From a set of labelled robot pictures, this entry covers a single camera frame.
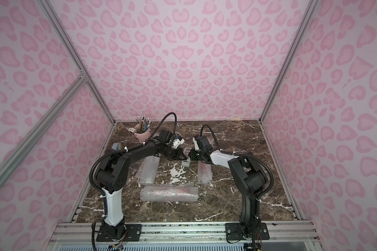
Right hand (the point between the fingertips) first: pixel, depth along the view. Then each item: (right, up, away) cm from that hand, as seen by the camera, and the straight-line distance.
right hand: (192, 154), depth 97 cm
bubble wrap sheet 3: (+7, -9, -11) cm, 16 cm away
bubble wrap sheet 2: (-25, -10, -10) cm, 29 cm away
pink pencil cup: (-32, +11, +3) cm, 34 cm away
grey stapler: (-48, +5, +3) cm, 49 cm away
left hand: (-2, -2, -6) cm, 7 cm away
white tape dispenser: (-3, +1, -2) cm, 4 cm away
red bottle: (-7, -17, -18) cm, 25 cm away
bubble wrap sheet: (-23, -19, -18) cm, 35 cm away
